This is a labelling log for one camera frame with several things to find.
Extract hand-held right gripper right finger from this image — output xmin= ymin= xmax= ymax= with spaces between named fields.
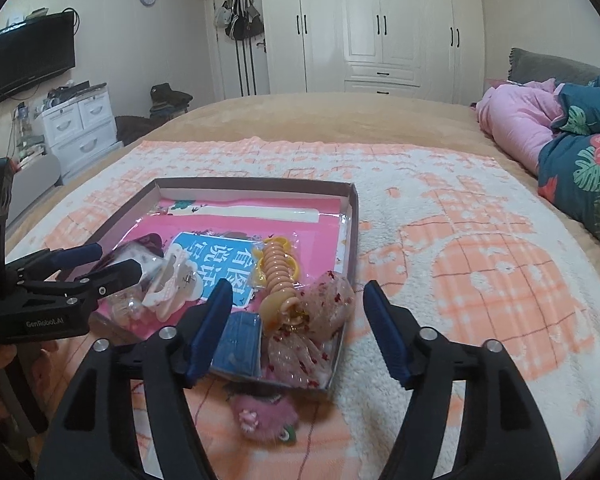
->
xmin=362 ymin=280 xmax=564 ymax=480

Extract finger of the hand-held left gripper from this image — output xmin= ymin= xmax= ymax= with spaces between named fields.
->
xmin=10 ymin=258 xmax=144 ymax=312
xmin=6 ymin=242 xmax=105 ymax=282

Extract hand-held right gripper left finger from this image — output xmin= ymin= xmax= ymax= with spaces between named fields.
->
xmin=34 ymin=277 xmax=235 ymax=480

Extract clear plastic bag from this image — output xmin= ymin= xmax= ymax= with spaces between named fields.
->
xmin=99 ymin=240 xmax=172 ymax=332

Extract blue packet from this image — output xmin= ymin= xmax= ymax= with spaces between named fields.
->
xmin=211 ymin=312 xmax=264 ymax=379

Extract cream hair claw clip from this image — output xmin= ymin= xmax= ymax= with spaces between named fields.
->
xmin=142 ymin=249 xmax=209 ymax=322

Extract shallow brown cardboard box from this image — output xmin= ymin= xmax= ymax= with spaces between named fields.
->
xmin=77 ymin=176 xmax=361 ymax=394

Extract orange spiral hair tie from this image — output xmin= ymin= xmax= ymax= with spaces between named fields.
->
xmin=257 ymin=239 xmax=307 ymax=334

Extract pink fluffy hair tie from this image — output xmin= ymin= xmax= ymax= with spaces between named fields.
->
xmin=229 ymin=393 xmax=302 ymax=445

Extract yellow plastic bracelet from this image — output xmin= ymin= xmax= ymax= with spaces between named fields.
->
xmin=262 ymin=233 xmax=302 ymax=282

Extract pink picture book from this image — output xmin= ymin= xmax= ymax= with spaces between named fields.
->
xmin=129 ymin=198 xmax=344 ymax=313

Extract orange white checked blanket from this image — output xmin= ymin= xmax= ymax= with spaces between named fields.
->
xmin=5 ymin=137 xmax=600 ymax=480

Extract white drawer cabinet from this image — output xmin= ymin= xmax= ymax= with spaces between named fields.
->
xmin=40 ymin=82 xmax=119 ymax=184

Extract cluttered shelf rack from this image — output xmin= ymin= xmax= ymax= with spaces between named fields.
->
xmin=11 ymin=101 xmax=46 ymax=163

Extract dark brown bag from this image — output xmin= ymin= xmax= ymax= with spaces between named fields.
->
xmin=114 ymin=115 xmax=154 ymax=147

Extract dark clothes pile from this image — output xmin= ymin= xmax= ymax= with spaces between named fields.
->
xmin=148 ymin=83 xmax=194 ymax=119

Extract white door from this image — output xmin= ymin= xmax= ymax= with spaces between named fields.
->
xmin=203 ymin=0 xmax=271 ymax=101

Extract pink quilt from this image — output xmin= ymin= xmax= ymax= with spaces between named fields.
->
xmin=476 ymin=79 xmax=577 ymax=177

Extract teal floral quilt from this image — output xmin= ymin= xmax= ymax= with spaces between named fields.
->
xmin=536 ymin=69 xmax=600 ymax=262

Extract hanging bags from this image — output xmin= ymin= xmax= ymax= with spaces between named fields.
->
xmin=213 ymin=0 xmax=265 ymax=44

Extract white wardrobe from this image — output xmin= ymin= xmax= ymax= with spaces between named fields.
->
xmin=179 ymin=0 xmax=486 ymax=106

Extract grey pillow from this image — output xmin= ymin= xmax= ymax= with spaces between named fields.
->
xmin=507 ymin=47 xmax=600 ymax=87

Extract black wall television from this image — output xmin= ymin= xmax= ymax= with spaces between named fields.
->
xmin=0 ymin=10 xmax=77 ymax=107

